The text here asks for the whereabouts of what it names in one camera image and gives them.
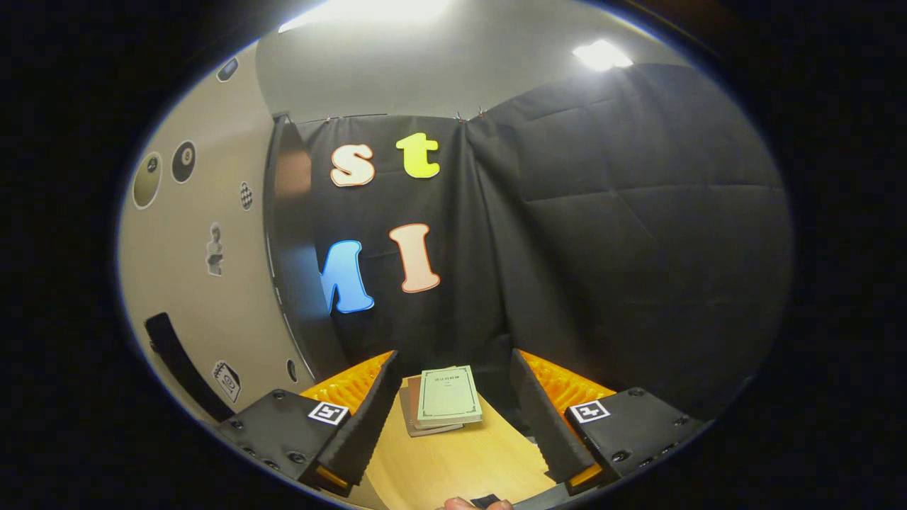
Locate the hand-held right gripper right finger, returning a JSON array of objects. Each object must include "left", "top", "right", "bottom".
[{"left": 510, "top": 348, "right": 709, "bottom": 497}]

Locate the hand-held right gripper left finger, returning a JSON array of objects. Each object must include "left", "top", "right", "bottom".
[{"left": 216, "top": 349, "right": 399, "bottom": 497}]

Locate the brown book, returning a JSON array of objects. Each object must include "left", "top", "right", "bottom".
[{"left": 398, "top": 375, "right": 465, "bottom": 438}]

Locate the pale green book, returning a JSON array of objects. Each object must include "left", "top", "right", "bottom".
[{"left": 417, "top": 365, "right": 483, "bottom": 426}]

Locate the black backdrop cloth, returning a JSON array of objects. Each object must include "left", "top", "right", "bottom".
[{"left": 294, "top": 62, "right": 793, "bottom": 426}]

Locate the narrow ceiling light panel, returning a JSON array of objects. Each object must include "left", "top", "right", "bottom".
[{"left": 573, "top": 39, "right": 633, "bottom": 72}]

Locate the large ceiling light panel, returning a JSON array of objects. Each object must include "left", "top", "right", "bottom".
[{"left": 278, "top": 0, "right": 454, "bottom": 35}]

